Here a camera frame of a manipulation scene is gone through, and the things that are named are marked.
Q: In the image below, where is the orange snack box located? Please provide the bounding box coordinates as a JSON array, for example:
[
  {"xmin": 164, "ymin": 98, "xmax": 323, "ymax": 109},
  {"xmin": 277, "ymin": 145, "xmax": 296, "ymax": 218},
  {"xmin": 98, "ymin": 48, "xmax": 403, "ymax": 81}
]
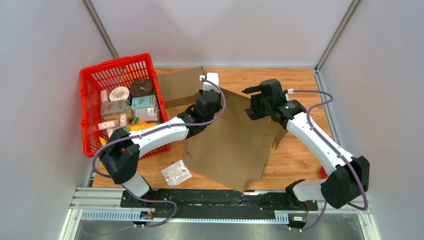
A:
[{"xmin": 127, "ymin": 121, "xmax": 158, "ymax": 132}]

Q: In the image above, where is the teal snack box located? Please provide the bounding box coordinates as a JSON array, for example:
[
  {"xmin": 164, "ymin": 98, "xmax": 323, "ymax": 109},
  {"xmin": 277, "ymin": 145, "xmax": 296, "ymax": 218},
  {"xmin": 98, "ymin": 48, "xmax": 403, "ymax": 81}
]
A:
[{"xmin": 131, "ymin": 95, "xmax": 158, "ymax": 110}]

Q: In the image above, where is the brown cardboard box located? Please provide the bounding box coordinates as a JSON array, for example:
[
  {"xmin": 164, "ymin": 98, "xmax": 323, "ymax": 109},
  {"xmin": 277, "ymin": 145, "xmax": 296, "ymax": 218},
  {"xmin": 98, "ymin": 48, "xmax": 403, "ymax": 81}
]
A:
[{"xmin": 157, "ymin": 66, "xmax": 205, "ymax": 109}]

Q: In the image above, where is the aluminium front rail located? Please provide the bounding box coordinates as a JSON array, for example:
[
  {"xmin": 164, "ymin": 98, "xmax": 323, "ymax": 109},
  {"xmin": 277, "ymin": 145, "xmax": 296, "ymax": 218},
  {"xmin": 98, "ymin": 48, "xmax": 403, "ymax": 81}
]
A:
[{"xmin": 66, "ymin": 187, "xmax": 374, "ymax": 223}]

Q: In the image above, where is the red plastic basket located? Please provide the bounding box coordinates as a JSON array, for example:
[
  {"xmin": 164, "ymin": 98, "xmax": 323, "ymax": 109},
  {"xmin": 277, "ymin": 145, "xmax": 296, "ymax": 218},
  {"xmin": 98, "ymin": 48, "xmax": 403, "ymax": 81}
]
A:
[{"xmin": 80, "ymin": 53, "xmax": 168, "ymax": 157}]

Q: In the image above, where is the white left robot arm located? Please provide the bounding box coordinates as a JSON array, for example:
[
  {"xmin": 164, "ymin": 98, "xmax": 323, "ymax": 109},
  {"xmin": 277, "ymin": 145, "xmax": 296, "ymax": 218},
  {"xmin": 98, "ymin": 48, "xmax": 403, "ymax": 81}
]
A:
[{"xmin": 92, "ymin": 88, "xmax": 226, "ymax": 208}]

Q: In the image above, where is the pink white tape roll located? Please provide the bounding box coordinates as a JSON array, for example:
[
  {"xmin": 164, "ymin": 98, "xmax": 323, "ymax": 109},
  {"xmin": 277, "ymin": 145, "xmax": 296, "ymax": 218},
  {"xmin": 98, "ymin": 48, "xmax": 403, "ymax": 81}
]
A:
[{"xmin": 109, "ymin": 86, "xmax": 130, "ymax": 102}]

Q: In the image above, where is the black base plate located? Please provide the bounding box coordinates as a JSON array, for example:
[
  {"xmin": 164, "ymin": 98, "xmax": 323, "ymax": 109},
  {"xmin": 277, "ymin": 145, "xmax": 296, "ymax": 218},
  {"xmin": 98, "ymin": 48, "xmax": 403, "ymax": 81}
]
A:
[{"xmin": 120, "ymin": 188, "xmax": 318, "ymax": 220}]

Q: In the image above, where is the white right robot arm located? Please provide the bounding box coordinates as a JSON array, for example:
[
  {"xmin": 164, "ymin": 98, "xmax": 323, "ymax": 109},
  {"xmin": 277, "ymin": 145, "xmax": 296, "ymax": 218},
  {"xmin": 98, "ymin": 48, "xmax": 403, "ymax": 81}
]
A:
[{"xmin": 243, "ymin": 78, "xmax": 370, "ymax": 211}]

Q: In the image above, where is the clear plastic bag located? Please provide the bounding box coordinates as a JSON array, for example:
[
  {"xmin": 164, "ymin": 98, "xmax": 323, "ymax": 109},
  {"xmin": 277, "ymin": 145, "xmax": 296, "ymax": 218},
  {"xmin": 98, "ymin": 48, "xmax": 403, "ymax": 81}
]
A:
[{"xmin": 161, "ymin": 159, "xmax": 192, "ymax": 188}]

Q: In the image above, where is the brown round cake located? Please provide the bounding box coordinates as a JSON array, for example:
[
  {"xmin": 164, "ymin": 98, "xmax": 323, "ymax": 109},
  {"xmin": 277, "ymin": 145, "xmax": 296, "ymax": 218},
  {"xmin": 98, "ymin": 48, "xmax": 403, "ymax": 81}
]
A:
[{"xmin": 129, "ymin": 78, "xmax": 155, "ymax": 98}]

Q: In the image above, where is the pink white carton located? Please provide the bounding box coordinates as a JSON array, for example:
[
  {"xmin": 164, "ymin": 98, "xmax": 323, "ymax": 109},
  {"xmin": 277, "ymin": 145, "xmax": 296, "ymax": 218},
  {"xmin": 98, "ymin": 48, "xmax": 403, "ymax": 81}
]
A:
[{"xmin": 100, "ymin": 100, "xmax": 128, "ymax": 121}]

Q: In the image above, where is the red apple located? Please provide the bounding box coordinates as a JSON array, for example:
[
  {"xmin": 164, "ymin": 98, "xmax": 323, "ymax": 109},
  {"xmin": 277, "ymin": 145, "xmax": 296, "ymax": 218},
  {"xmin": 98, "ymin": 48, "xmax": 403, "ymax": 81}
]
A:
[{"xmin": 319, "ymin": 166, "xmax": 329, "ymax": 179}]

